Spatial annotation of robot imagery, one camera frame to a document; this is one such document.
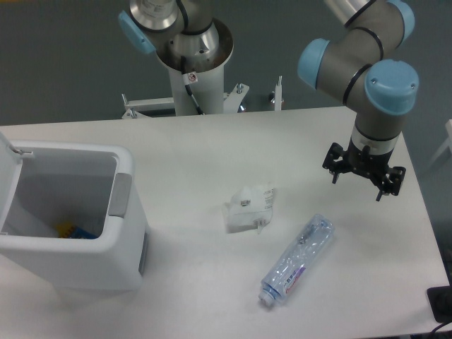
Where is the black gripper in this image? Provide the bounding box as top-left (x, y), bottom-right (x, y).
top-left (322, 143), bottom-right (406, 201)

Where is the clear plastic water bottle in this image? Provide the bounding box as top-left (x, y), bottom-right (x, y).
top-left (258, 214), bottom-right (335, 308)

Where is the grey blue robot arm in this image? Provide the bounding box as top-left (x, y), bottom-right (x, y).
top-left (118, 1), bottom-right (419, 196)

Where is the white trash can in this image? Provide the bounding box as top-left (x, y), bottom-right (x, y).
top-left (1, 141), bottom-right (149, 290)

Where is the yellow blue trash in bin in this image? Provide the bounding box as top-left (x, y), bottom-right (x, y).
top-left (54, 222), bottom-right (97, 239)

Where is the white trash can lid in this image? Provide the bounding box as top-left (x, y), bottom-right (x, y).
top-left (1, 133), bottom-right (34, 227)

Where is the white furniture at right edge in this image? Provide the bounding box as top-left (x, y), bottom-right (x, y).
top-left (421, 119), bottom-right (451, 177)

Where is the black device at table corner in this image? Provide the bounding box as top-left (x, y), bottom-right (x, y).
top-left (427, 286), bottom-right (451, 323)

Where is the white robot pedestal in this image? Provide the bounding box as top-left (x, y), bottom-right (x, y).
top-left (119, 12), bottom-right (250, 119)

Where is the black pedestal cable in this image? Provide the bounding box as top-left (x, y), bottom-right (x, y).
top-left (180, 54), bottom-right (206, 116)

